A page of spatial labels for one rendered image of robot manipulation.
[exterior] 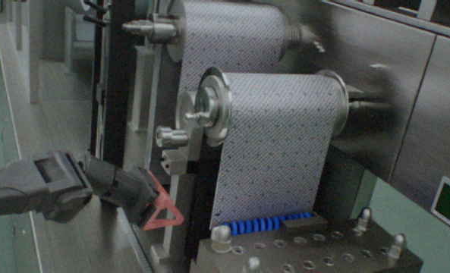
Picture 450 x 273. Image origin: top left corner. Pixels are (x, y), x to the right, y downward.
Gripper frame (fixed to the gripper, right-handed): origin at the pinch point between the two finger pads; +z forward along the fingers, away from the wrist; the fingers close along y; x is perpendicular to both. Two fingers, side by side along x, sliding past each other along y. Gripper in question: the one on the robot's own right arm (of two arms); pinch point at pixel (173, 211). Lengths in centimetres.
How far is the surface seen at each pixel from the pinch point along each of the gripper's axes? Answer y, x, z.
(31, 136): -74, -23, -6
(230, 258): 10.3, 0.0, 8.6
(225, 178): 0.1, 9.9, 5.2
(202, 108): -5.6, 18.2, -4.0
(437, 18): 6, 55, 18
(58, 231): -22.7, -23.0, -5.5
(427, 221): -118, 23, 253
